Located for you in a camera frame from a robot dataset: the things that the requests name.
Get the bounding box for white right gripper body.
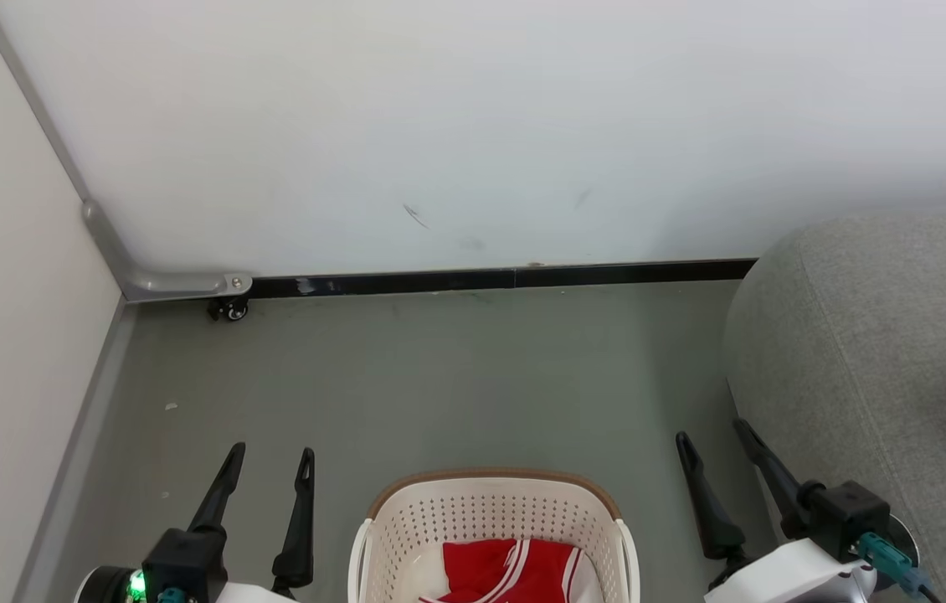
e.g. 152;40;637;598
703;513;920;603

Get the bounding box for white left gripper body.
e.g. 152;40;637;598
74;565;300;603

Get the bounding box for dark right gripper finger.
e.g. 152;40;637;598
732;416;815;539
675;430;748;562

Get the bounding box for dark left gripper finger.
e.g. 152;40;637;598
271;447;316;592
187;441;247;533

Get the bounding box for red shorts with white stripes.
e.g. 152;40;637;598
419;539;584;603

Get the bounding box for grey fabric sofa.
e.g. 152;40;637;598
722;209;946;603

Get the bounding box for white perforated laundry basket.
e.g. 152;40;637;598
347;468;640;603

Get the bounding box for black baseboard strip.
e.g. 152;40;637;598
514;258;758;289
250;268;517;301

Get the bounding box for right teal plug camera cable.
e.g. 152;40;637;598
854;532;943;603

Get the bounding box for grey wall skirting strip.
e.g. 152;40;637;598
11;297;137;603

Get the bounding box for grey metal frame bracket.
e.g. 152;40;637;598
0;0;254;304

